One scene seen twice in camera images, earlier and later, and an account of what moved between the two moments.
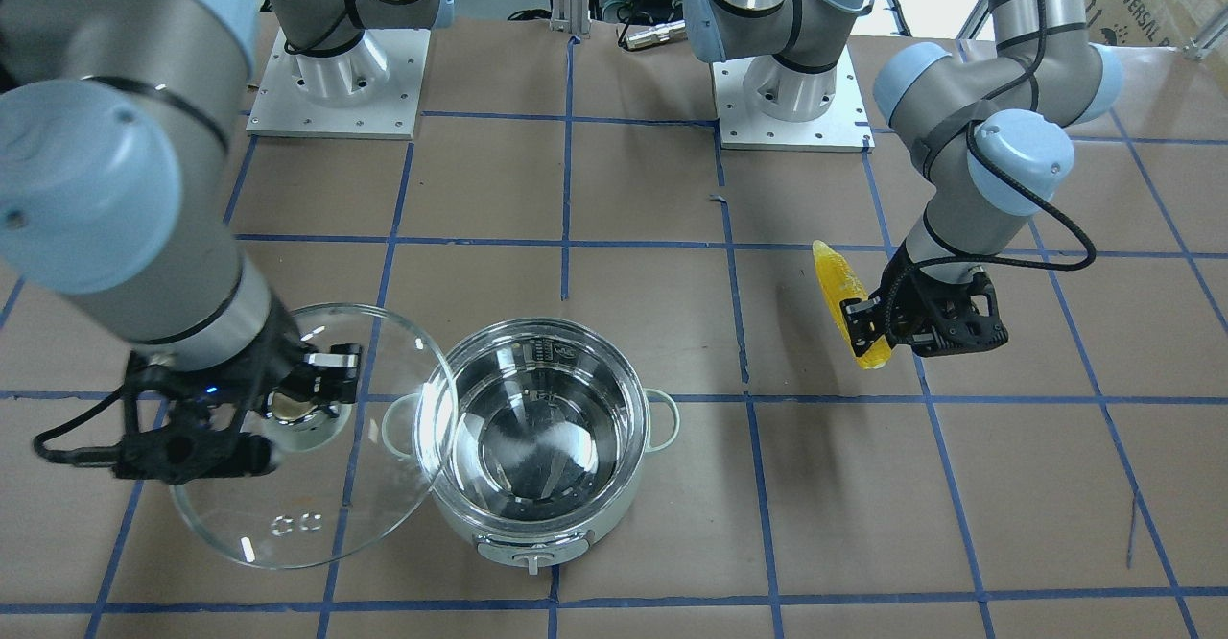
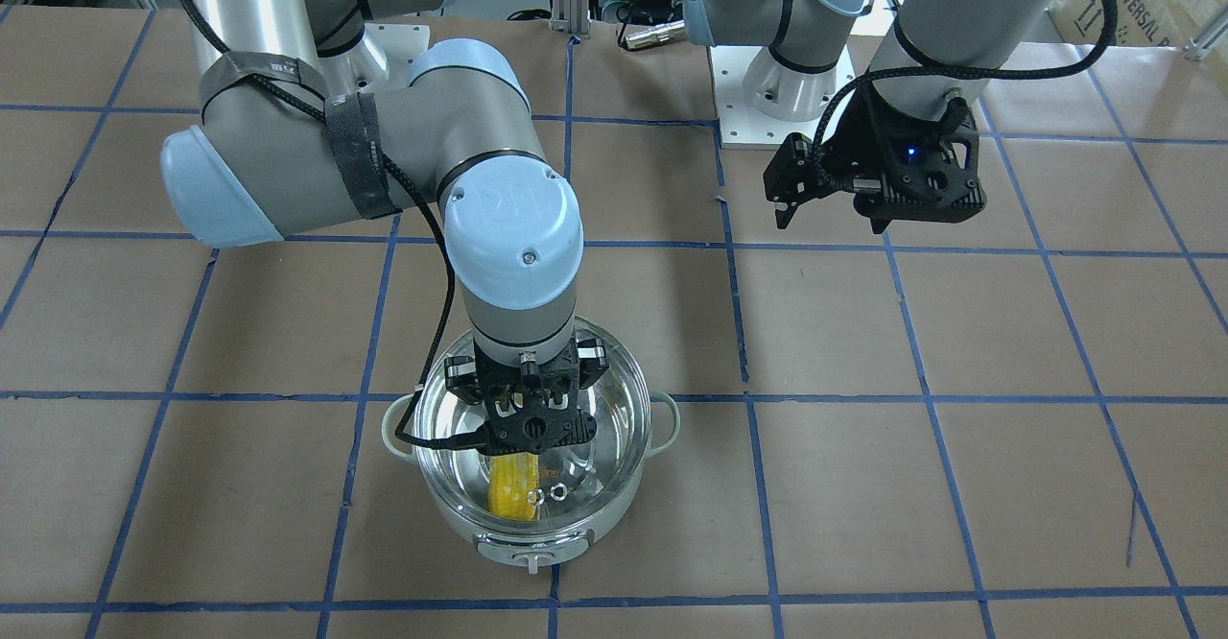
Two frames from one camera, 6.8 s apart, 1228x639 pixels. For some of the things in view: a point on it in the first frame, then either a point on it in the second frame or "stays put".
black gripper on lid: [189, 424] to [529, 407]
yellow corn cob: [841, 282] to [512, 477]
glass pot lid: [349, 485] to [578, 485]
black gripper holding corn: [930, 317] to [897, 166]
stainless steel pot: [554, 422] stays put
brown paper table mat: [826, 479] stays put
